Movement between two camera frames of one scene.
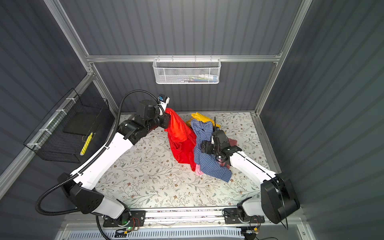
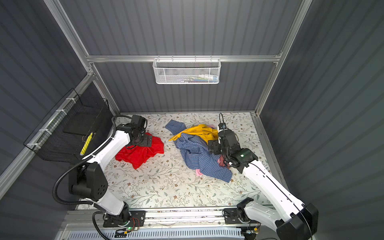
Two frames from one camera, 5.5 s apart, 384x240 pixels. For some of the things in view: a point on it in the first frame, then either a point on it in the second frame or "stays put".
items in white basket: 200,78 stays put
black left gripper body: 161,121 -> 143,141
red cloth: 182,137 -> 138,155
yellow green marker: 87,141 stays put
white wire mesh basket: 186,71 stays put
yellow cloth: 203,118 -> 202,131
